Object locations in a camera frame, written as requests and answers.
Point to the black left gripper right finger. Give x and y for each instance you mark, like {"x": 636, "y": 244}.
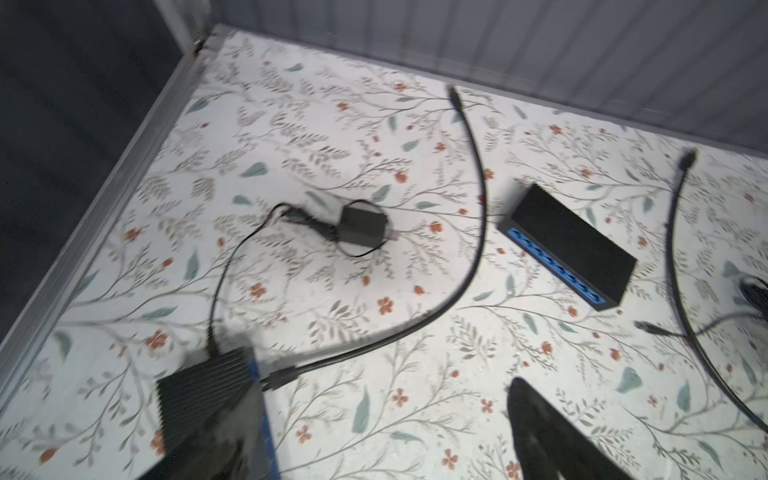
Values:
{"x": 547, "y": 445}

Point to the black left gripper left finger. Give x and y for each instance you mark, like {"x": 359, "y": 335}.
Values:
{"x": 230, "y": 446}

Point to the black network switch blue ports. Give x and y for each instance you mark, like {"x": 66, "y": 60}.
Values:
{"x": 190, "y": 398}

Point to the black ribbed network switch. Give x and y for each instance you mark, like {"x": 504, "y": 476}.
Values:
{"x": 588, "y": 262}

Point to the black power adapter with cable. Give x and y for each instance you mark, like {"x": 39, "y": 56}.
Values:
{"x": 361, "y": 223}

